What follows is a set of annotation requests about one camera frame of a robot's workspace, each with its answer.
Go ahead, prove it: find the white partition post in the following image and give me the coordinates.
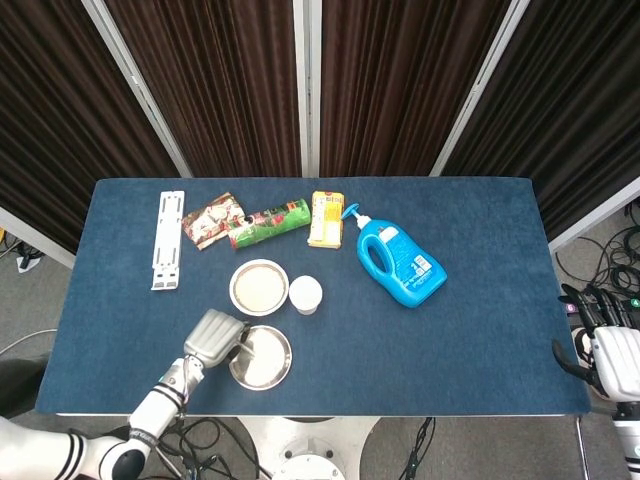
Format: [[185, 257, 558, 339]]
[[292, 0, 324, 179], [82, 0, 194, 179], [429, 0, 531, 177]]

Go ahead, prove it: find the round metal plate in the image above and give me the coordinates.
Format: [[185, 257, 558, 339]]
[[228, 325, 293, 392]]

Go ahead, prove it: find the black floor cable bundle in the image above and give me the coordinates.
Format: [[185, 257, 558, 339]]
[[557, 199, 640, 301]]

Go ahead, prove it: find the green cylindrical snack can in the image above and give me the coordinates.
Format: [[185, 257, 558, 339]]
[[228, 198, 312, 251]]

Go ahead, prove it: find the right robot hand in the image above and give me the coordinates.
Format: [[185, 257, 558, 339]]
[[551, 283, 640, 400]]

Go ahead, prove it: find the white plastic bracket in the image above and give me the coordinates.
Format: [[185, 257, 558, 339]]
[[150, 190, 186, 292]]

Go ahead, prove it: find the metal bowl with white granules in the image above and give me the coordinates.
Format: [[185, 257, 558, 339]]
[[229, 258, 291, 317]]

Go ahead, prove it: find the dark brown curtain panel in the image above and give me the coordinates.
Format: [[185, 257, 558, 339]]
[[442, 0, 640, 241], [319, 0, 511, 177], [104, 0, 304, 179], [0, 0, 181, 251]]

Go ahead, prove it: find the red snack bag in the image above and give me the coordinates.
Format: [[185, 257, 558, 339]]
[[181, 192, 247, 252]]

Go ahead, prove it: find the black hanging cable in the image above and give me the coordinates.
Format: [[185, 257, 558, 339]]
[[399, 417, 436, 480]]

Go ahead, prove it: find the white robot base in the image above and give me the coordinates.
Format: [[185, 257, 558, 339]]
[[237, 415, 381, 480]]

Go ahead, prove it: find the blue detergent bottle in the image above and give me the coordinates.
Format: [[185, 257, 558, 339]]
[[341, 202, 448, 309]]

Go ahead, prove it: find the black cable bundle under table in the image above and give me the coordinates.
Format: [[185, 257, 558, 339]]
[[149, 417, 271, 480]]

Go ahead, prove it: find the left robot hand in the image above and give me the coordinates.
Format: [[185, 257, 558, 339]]
[[183, 308, 254, 371]]

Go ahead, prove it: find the blue table mat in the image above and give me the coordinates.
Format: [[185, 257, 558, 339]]
[[35, 177, 594, 417]]

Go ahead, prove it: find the black device with coloured labels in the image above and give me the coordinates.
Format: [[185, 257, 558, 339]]
[[567, 294, 640, 329]]

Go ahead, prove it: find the white partition rail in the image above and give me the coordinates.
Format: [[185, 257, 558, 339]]
[[547, 177, 640, 254], [0, 207, 76, 269]]

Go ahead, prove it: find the yellow carton box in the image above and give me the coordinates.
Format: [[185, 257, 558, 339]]
[[306, 190, 346, 250]]

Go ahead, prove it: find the white paper cup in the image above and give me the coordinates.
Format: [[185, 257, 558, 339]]
[[288, 275, 324, 317]]

